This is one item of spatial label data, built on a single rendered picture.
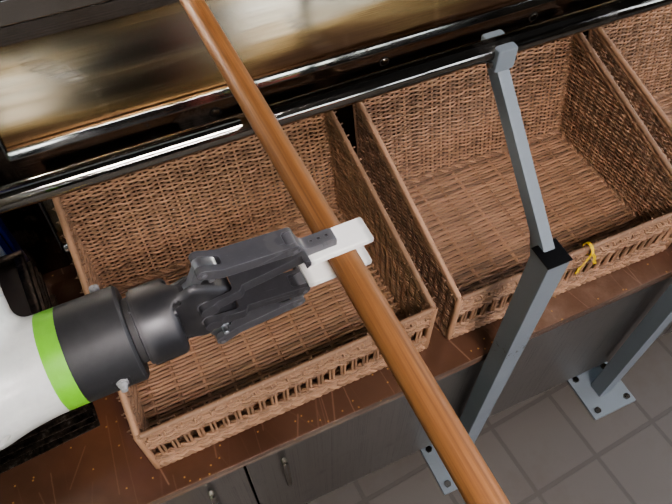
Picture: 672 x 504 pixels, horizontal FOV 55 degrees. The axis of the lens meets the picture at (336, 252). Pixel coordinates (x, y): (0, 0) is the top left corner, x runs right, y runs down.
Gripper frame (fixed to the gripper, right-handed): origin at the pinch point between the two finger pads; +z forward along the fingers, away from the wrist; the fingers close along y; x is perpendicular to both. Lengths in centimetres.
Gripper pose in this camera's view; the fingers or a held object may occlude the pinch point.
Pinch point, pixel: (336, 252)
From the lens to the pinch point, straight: 63.9
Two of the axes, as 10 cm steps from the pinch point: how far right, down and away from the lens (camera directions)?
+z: 9.0, -3.5, 2.5
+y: 0.0, 5.8, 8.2
